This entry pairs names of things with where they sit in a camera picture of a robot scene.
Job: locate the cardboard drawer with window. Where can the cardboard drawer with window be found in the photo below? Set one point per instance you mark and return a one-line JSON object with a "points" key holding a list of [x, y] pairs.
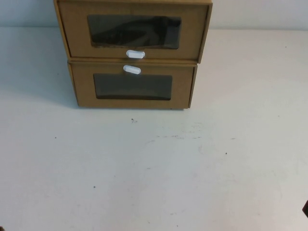
{"points": [[72, 24], [180, 86]]}

